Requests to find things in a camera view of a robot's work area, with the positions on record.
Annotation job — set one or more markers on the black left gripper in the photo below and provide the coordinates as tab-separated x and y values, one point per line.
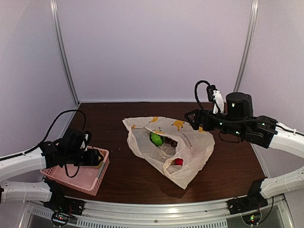
92	159

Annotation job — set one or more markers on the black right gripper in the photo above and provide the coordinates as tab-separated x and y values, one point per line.
199	115

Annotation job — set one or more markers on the beige plastic bag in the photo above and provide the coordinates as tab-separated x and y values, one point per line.
181	141

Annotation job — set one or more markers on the green fruit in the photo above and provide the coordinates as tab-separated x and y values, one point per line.
156	139

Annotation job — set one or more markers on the red fruit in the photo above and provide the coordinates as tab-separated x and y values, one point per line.
178	161

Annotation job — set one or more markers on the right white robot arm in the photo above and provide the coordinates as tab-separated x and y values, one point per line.
263	131

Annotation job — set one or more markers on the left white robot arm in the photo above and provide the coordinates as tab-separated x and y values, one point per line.
72	149

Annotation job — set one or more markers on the pink perforated plastic basket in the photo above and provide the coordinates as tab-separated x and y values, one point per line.
88	178

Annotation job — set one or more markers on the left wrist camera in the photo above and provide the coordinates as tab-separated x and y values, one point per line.
85	140

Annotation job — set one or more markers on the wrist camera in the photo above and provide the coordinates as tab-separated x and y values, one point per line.
214	96
85	140

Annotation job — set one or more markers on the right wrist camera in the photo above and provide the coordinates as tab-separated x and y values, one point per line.
214	96

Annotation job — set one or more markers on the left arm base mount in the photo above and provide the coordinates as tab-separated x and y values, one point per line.
60	204

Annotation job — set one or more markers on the front aluminium rail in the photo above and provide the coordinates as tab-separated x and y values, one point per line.
209	214

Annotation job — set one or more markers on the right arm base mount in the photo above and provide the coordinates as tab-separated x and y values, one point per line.
250	205

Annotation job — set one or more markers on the right aluminium frame post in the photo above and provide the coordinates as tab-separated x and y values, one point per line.
252	23

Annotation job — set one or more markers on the aluminium frame post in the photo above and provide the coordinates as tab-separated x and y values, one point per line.
62	51
252	23

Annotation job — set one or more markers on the left aluminium frame post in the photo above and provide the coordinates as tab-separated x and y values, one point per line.
62	51

